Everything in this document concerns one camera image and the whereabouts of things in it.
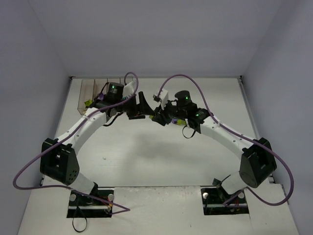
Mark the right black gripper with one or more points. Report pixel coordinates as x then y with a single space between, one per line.
163 115

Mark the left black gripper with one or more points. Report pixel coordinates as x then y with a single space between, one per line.
133 107

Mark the lime green lego brick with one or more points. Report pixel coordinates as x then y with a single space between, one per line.
181 122

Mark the green printed lego brick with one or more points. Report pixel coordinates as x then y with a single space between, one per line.
88 103

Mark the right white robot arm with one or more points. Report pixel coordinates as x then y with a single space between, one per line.
256 164

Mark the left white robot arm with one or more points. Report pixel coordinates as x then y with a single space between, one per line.
59 159

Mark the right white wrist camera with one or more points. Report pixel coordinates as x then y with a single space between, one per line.
161 97

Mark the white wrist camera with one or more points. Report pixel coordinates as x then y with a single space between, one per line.
161 97
128 89

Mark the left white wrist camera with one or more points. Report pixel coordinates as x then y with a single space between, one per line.
128 89

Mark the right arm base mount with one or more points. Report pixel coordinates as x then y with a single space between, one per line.
215 201

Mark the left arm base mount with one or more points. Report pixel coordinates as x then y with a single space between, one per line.
80 206

